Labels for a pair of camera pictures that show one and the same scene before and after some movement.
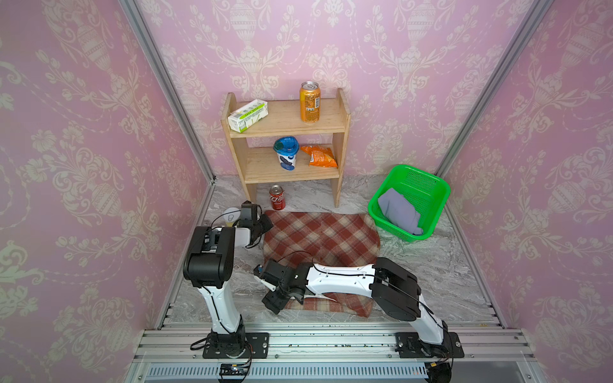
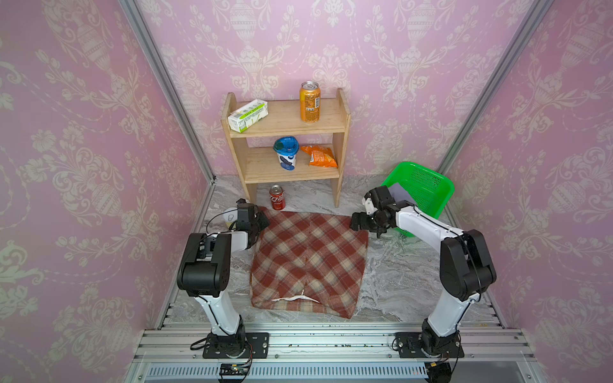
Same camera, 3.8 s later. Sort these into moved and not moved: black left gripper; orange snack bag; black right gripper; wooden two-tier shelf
Moved: black right gripper
Not moved: wooden two-tier shelf; black left gripper; orange snack bag
